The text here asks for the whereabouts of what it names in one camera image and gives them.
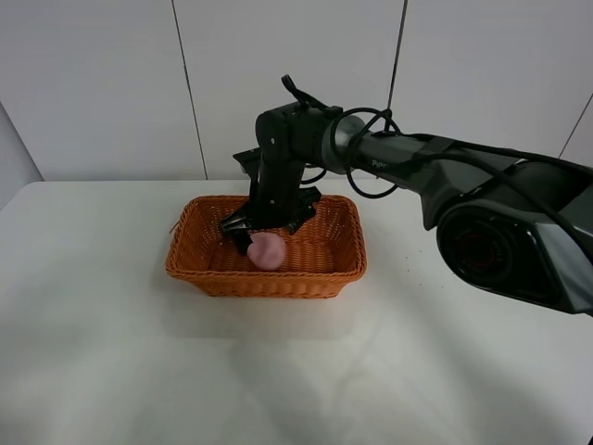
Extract pink peach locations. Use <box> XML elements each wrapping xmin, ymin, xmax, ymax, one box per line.
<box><xmin>246</xmin><ymin>232</ymin><xmax>285</xmax><ymax>271</ymax></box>

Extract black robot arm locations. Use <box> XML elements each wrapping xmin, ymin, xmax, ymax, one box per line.
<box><xmin>220</xmin><ymin>102</ymin><xmax>592</xmax><ymax>314</ymax></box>

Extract orange wicker basket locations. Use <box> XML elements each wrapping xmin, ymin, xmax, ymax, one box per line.
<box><xmin>165</xmin><ymin>195</ymin><xmax>367</xmax><ymax>299</ymax></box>

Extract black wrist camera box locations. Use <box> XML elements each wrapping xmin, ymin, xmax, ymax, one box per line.
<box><xmin>233</xmin><ymin>148</ymin><xmax>261</xmax><ymax>180</ymax></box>

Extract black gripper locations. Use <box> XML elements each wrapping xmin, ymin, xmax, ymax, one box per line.
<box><xmin>220</xmin><ymin>157</ymin><xmax>322</xmax><ymax>255</ymax></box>

